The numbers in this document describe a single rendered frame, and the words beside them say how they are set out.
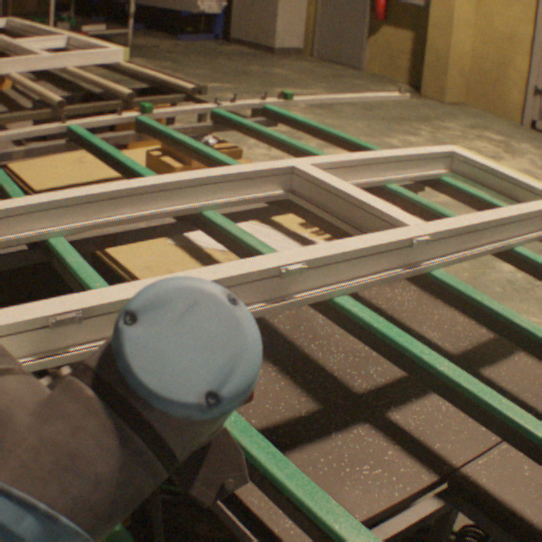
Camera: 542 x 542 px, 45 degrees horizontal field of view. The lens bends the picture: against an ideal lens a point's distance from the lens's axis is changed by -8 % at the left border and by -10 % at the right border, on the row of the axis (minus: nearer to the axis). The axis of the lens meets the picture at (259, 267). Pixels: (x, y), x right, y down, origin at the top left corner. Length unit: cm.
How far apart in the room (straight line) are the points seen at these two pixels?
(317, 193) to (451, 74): 667
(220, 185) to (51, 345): 67
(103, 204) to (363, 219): 52
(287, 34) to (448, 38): 306
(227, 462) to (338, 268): 67
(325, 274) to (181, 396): 79
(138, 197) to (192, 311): 101
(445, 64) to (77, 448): 785
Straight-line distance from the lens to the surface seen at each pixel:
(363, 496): 120
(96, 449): 40
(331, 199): 151
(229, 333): 42
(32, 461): 41
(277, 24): 1020
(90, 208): 139
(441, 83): 818
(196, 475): 57
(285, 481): 80
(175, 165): 223
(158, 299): 42
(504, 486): 129
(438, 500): 127
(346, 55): 986
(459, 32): 815
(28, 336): 96
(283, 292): 113
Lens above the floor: 140
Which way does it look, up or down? 25 degrees down
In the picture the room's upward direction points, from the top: 5 degrees clockwise
